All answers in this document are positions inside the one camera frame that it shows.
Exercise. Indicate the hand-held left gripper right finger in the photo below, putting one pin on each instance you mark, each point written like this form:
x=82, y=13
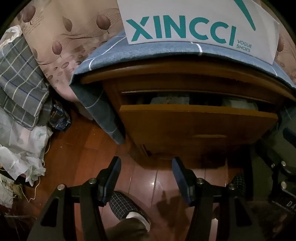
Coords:
x=179, y=176

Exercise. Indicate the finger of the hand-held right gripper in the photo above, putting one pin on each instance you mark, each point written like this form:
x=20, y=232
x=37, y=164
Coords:
x=271, y=165
x=289, y=136

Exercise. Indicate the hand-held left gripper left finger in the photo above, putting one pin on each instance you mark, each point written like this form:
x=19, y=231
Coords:
x=113, y=178

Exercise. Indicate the white cardboard shoe box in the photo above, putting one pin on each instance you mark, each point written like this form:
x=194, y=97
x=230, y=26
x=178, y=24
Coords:
x=185, y=14

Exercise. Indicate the person's left leg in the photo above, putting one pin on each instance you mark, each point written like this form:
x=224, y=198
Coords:
x=122, y=204

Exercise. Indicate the person's leg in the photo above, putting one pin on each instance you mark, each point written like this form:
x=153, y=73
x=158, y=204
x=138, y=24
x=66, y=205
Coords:
x=239, y=183
x=122, y=204

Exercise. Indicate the person's right leg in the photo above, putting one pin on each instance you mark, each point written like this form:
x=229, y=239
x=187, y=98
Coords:
x=239, y=183

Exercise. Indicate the brown fuzzy slipper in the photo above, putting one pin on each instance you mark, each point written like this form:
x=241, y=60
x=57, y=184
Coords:
x=124, y=229

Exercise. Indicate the blue printed packet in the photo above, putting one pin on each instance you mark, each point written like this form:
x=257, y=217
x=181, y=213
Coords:
x=59, y=118

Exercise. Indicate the wooden nightstand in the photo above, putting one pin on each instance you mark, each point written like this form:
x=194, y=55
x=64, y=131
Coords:
x=161, y=80

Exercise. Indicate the white crumpled plastic sheet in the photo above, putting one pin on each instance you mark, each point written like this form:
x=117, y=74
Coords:
x=18, y=143

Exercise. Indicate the blue checked cloth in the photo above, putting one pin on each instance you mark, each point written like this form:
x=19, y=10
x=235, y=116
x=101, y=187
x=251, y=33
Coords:
x=161, y=51

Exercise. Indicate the grey plaid cloth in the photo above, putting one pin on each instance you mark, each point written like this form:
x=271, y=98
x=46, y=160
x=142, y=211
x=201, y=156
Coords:
x=20, y=76

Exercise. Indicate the beige leaf-print curtain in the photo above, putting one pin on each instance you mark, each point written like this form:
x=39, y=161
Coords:
x=69, y=46

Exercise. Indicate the white plastic bag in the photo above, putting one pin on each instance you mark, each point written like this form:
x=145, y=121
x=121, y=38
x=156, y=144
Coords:
x=11, y=32

